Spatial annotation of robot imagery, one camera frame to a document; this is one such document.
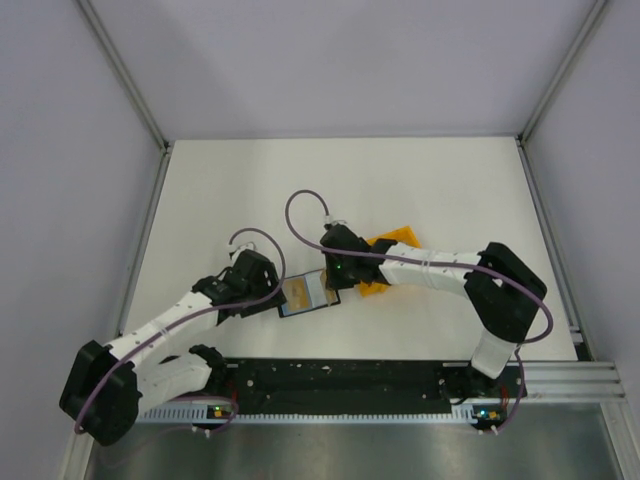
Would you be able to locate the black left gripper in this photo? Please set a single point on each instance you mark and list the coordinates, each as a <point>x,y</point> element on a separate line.
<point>273,281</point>

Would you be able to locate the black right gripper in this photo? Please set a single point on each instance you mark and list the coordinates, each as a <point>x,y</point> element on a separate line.
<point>333,280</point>

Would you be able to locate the black leather card holder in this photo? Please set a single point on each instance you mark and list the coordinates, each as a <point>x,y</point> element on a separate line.
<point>320,295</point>

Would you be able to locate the credit card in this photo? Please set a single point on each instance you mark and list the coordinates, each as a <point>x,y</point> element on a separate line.
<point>297,295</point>

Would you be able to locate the yellow plastic bin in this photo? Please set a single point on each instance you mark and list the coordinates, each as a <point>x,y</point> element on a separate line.
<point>402,235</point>

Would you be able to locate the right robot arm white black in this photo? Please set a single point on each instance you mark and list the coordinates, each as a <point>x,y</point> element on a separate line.
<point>504,292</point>

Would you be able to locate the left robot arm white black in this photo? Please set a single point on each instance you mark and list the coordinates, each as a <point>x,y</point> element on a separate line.
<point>110,385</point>

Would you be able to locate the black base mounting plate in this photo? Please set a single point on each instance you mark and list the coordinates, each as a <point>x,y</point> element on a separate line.
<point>356,387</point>

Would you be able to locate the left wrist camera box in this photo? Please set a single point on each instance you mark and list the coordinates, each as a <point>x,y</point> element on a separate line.
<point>234,250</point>

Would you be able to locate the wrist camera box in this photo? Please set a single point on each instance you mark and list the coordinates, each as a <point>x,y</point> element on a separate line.
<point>330,221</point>
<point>234,250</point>

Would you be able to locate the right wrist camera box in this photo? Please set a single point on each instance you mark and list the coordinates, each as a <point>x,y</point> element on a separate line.
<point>330,221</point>

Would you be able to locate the grey slotted cable duct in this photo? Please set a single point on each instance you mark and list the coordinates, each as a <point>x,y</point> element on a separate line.
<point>204,414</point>

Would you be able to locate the aluminium frame post left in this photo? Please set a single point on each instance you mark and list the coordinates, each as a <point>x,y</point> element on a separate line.
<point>121,72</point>

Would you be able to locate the aluminium frame post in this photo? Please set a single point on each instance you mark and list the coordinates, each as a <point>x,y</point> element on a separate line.
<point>121,72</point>
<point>588,28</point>

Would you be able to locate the aluminium frame rail front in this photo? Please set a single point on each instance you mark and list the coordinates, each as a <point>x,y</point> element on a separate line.
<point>547,382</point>

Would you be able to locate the aluminium frame post right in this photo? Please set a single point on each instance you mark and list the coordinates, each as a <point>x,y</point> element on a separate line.
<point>588,28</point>

